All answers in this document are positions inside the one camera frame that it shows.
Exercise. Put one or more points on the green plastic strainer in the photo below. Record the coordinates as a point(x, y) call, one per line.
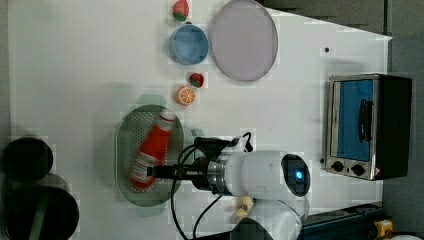
point(131, 132)

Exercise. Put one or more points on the small black cylinder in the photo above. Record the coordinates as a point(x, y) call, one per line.
point(27, 159)

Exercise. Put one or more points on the small toy strawberry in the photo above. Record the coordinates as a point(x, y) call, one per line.
point(197, 80)

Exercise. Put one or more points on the red plush ketchup bottle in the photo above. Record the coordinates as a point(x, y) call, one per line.
point(152, 151)

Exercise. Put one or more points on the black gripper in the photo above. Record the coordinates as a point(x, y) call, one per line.
point(207, 172)

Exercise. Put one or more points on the toy watermelon slice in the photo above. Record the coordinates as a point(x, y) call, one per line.
point(180, 10)

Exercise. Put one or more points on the purple round plate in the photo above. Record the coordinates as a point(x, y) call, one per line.
point(244, 40)

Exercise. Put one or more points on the toy banana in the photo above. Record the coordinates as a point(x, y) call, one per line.
point(245, 206)

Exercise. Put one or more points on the yellow red emergency button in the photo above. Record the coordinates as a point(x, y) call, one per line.
point(384, 229)

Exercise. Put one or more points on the blue plastic cup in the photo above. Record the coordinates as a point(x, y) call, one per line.
point(188, 45)

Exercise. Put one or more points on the silver black toaster oven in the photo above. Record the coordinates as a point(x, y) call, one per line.
point(368, 126)

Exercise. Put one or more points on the green plastic cup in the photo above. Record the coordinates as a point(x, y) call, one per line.
point(197, 132)

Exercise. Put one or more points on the blue metal table rail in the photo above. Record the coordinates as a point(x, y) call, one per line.
point(354, 223)

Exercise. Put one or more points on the large black round bin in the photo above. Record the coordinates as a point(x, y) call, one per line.
point(41, 213)

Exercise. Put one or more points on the toy orange half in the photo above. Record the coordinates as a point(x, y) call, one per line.
point(185, 96)

